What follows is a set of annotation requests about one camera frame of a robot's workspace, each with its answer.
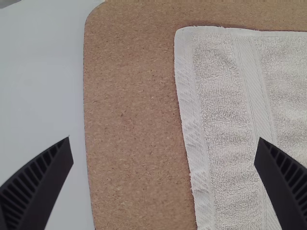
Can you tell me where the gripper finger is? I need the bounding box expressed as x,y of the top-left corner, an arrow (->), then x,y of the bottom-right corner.
254,137 -> 307,230
0,136 -> 74,230

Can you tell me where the cork mat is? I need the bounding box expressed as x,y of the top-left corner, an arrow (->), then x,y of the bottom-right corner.
83,0 -> 307,230

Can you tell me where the pale towel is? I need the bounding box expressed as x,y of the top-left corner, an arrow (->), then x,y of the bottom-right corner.
173,25 -> 307,230

